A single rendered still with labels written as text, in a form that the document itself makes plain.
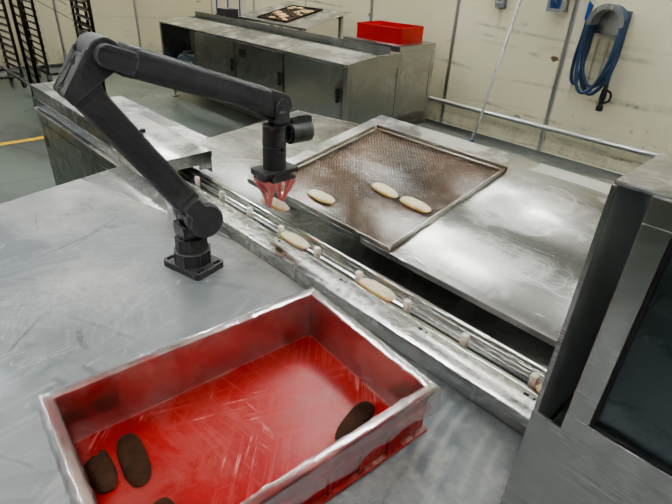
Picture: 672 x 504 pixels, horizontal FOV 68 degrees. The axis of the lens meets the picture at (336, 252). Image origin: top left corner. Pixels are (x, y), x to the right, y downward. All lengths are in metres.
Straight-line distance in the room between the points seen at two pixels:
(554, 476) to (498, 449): 0.17
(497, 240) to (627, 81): 3.52
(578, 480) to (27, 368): 0.88
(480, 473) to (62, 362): 0.73
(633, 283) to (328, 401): 0.52
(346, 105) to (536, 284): 3.06
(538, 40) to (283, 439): 4.43
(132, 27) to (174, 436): 8.06
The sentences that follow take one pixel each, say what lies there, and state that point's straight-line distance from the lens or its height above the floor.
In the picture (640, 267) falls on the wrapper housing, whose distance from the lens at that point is 0.53.
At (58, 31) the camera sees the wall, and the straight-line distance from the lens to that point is 8.32.
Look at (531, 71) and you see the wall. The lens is 4.94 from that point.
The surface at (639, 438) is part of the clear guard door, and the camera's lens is 0.63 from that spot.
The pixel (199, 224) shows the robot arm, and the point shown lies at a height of 0.95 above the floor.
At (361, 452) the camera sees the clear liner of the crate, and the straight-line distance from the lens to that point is 0.72.
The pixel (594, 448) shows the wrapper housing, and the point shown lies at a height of 1.01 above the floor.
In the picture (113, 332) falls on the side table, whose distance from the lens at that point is 1.07.
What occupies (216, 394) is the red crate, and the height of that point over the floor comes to 0.82.
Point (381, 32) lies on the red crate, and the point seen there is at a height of 0.94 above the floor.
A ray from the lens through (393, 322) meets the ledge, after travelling 0.98.
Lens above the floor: 1.46
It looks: 30 degrees down
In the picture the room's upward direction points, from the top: 3 degrees clockwise
